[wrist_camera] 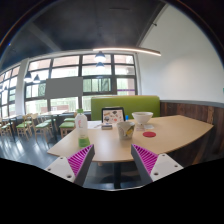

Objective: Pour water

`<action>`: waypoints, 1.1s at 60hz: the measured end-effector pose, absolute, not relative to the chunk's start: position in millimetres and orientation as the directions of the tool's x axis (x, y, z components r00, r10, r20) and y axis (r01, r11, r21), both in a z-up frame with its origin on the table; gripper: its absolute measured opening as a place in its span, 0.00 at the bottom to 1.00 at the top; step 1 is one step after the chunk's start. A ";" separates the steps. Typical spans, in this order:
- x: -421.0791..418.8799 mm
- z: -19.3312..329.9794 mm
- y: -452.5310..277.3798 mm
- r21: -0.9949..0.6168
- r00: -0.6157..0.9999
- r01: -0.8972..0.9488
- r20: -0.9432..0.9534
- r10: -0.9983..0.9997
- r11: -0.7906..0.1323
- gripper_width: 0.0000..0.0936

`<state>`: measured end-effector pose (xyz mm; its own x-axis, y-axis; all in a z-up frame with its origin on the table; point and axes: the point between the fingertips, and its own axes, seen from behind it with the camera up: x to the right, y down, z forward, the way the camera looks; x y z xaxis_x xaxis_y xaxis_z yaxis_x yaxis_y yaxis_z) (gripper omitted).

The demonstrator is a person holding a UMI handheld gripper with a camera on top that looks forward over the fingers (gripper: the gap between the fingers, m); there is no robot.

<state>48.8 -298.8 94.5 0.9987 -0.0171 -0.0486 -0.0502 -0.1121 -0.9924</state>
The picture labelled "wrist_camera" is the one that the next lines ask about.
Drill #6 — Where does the curved light wood table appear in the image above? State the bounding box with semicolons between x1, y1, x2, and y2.
46;114;215;190

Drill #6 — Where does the black framed tablet sign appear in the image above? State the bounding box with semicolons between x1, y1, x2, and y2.
101;107;125;124

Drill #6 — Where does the green upholstered booth bench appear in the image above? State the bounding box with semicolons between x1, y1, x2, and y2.
91;95;160;120

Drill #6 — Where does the white patterned paper cup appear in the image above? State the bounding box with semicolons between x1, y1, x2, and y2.
117;121;135;140

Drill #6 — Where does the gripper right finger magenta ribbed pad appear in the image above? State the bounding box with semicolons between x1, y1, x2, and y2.
131;144;182;184

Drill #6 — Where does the white bowl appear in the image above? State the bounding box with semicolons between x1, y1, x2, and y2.
132;112;153;125

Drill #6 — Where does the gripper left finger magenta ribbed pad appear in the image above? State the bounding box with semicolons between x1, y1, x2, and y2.
46;144;95;186

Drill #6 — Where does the clear plastic bottle green label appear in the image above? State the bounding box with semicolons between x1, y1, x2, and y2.
75;109;90;148

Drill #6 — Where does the dark pendant lamp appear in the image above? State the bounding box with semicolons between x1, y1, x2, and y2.
94;51;106;63

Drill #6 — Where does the linear ceiling light strip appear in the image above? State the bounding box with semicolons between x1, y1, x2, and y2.
92;47;161;56

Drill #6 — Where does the wooden chair green cushion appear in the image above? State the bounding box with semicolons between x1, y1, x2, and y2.
32;113;52;141

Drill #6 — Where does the small dark box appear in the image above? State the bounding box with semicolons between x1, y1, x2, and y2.
101;124;112;130

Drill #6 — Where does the wooden chair green seat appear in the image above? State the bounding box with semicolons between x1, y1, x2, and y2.
16;115;32;139

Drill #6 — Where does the red round coaster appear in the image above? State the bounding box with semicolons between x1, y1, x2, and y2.
143;131;156;138

